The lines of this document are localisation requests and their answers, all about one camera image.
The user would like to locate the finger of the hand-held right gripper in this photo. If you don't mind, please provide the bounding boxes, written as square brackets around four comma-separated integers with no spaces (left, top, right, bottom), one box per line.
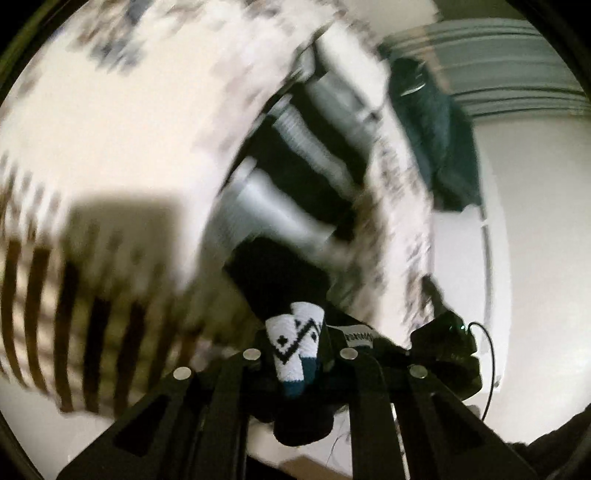
[323,311,414,370]

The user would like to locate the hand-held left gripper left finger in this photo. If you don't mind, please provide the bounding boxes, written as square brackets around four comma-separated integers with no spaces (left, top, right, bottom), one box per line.
[55,347,266,480]

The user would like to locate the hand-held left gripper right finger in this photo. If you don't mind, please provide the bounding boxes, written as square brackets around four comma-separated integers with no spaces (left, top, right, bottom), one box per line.
[330,347,539,480]

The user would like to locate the black grey white striped sweater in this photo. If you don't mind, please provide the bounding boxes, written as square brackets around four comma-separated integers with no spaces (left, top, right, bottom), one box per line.
[216,23,385,448]

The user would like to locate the black cloth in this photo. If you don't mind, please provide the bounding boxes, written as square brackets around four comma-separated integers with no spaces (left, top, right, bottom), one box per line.
[421,274,453,319]

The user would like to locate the person's dark clothing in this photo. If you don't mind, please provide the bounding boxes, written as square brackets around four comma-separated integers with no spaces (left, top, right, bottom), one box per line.
[505,413,591,480]

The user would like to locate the white curved headboard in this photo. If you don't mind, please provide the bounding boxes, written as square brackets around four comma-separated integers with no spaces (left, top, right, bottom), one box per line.
[429,21,591,441]

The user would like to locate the dark green garment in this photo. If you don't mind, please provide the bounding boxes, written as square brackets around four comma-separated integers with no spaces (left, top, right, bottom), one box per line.
[387,55,482,214]

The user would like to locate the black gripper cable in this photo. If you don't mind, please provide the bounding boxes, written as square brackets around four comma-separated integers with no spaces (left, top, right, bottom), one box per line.
[466,322,498,422]

